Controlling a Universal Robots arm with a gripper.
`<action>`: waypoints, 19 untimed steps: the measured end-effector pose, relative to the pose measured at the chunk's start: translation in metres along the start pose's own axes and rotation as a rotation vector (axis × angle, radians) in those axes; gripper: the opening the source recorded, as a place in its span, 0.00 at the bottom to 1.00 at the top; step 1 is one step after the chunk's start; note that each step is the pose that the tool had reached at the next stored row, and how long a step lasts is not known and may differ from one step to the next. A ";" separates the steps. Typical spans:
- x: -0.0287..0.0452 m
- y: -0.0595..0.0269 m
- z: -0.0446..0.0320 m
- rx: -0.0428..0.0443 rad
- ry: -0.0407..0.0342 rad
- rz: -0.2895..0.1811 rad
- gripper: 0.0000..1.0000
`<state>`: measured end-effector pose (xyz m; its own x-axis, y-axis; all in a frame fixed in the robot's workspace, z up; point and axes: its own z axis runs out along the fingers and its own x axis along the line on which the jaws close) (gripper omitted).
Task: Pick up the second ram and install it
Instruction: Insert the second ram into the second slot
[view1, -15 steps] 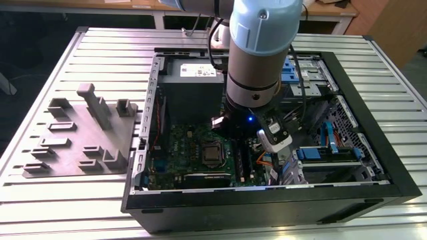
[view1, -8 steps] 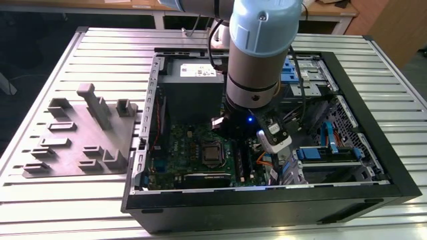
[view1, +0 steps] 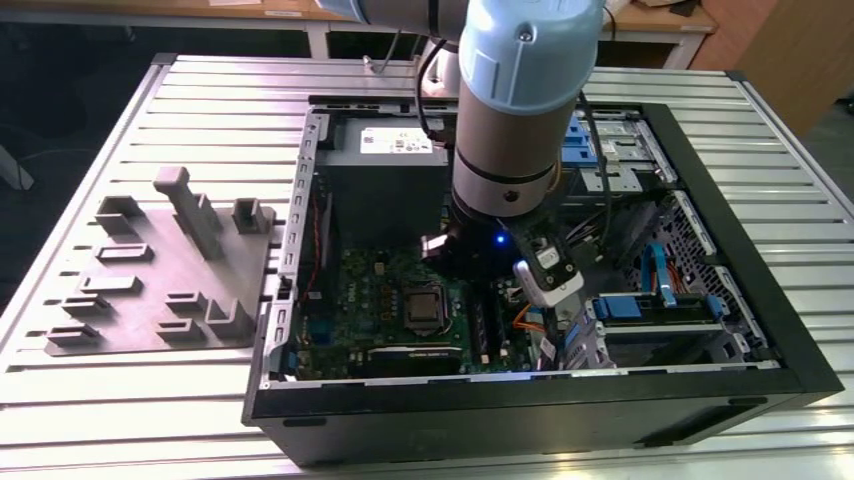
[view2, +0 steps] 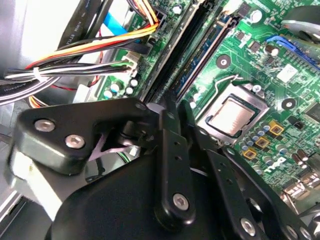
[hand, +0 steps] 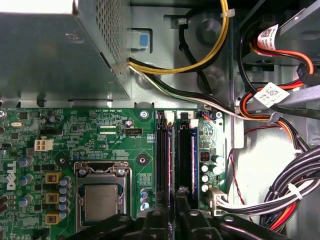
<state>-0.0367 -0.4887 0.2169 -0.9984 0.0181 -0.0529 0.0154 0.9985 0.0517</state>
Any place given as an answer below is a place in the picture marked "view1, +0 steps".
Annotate silver CPU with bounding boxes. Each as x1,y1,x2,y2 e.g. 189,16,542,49
405,294,445,321

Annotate grey parts rack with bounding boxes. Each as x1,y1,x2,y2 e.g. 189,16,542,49
43,167,279,359

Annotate grey chair leg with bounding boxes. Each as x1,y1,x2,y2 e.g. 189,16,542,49
0,144,34,191

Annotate black graphics card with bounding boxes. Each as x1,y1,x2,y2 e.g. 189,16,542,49
363,344,463,377

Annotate blue flat data wire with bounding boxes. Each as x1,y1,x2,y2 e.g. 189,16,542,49
639,243,679,307

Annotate hard disk in blue carrier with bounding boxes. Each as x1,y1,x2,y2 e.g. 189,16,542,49
592,293,722,326

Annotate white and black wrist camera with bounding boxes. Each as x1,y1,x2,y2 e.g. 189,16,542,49
511,234,587,307

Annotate grey power supply unit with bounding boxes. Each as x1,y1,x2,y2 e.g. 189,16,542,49
317,117,461,249

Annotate silver perforated disk bay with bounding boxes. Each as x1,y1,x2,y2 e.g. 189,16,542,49
579,192,775,371

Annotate black cable bundle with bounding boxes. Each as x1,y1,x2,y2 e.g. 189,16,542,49
558,209,619,261

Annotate brown wooden cabinet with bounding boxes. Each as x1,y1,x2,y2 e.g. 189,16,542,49
690,0,854,136

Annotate blue drive carrier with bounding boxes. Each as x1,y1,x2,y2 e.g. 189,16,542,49
562,117,600,166

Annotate orange wire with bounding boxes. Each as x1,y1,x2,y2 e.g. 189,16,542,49
511,302,555,331

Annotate black CPU socket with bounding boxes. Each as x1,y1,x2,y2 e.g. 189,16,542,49
397,282,452,335

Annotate silver drive cage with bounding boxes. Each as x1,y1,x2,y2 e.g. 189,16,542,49
559,107,675,226

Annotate green motherboard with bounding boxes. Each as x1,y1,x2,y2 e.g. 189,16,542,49
292,244,535,376

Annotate black open PC case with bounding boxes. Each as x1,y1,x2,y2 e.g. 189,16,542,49
240,94,846,469

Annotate wooden desk white frame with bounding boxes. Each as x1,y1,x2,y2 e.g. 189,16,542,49
0,0,720,69

